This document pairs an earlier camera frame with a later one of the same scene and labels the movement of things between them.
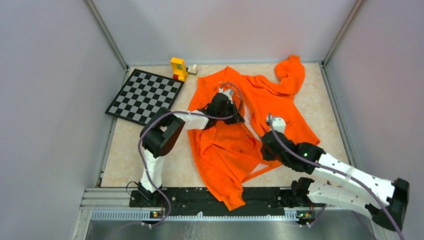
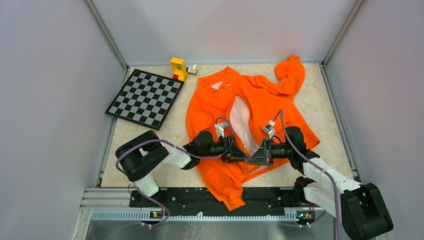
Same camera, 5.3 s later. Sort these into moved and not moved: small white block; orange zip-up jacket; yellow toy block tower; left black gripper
Moved: left black gripper
Not moved: yellow toy block tower; orange zip-up jacket; small white block
